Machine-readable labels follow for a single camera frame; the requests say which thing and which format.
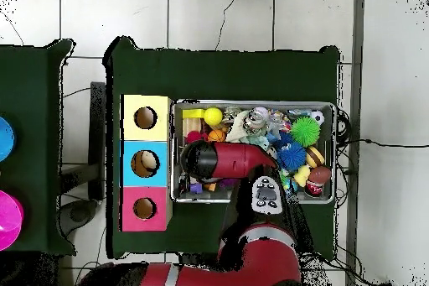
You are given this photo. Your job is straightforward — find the wooden box with three holes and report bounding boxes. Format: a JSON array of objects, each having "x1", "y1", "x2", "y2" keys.
[{"x1": 119, "y1": 93, "x2": 173, "y2": 232}]

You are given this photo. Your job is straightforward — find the orange toy basketball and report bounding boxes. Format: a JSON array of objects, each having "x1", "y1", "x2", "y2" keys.
[{"x1": 207, "y1": 128, "x2": 227, "y2": 143}]

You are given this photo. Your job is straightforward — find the plain yellow ball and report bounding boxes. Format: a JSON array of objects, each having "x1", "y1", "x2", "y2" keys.
[{"x1": 203, "y1": 107, "x2": 225, "y2": 127}]

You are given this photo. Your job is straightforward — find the cream knitted cloth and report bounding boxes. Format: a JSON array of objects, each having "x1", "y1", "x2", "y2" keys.
[{"x1": 225, "y1": 110, "x2": 251, "y2": 143}]

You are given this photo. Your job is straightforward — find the mint green knitted cloth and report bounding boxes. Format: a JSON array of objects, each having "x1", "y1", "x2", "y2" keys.
[{"x1": 239, "y1": 133, "x2": 271, "y2": 152}]

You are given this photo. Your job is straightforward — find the silver drink can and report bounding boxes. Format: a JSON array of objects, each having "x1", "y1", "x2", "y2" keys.
[{"x1": 241, "y1": 107, "x2": 270, "y2": 133}]

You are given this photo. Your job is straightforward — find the blue spiky puffer ball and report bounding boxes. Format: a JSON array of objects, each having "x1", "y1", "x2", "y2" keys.
[{"x1": 277, "y1": 140, "x2": 308, "y2": 172}]

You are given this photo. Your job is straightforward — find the green spiky puffer ball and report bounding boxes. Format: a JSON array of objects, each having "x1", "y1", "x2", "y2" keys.
[{"x1": 290, "y1": 115, "x2": 322, "y2": 148}]

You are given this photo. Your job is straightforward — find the brown toy football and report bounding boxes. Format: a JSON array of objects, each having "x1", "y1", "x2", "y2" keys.
[{"x1": 308, "y1": 165, "x2": 333, "y2": 185}]

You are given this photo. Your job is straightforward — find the dark green side table cloth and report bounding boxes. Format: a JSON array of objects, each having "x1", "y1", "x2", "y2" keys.
[{"x1": 0, "y1": 39, "x2": 76, "y2": 255}]

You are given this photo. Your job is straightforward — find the blue bowl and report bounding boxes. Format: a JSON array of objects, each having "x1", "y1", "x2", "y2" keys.
[{"x1": 0, "y1": 116, "x2": 17, "y2": 163}]

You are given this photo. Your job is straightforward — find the magenta bowl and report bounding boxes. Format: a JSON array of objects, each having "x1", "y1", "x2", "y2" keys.
[{"x1": 0, "y1": 190, "x2": 24, "y2": 252}]

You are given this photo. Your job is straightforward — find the shallow wire mesh bin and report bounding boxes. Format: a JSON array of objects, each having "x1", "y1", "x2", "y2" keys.
[{"x1": 169, "y1": 98, "x2": 337, "y2": 205}]

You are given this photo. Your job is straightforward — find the black frame beside table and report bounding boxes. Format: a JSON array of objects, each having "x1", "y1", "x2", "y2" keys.
[{"x1": 59, "y1": 81, "x2": 107, "y2": 237}]

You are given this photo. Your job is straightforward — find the black floor cable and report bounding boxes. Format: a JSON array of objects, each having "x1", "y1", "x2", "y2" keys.
[{"x1": 336, "y1": 138, "x2": 429, "y2": 148}]

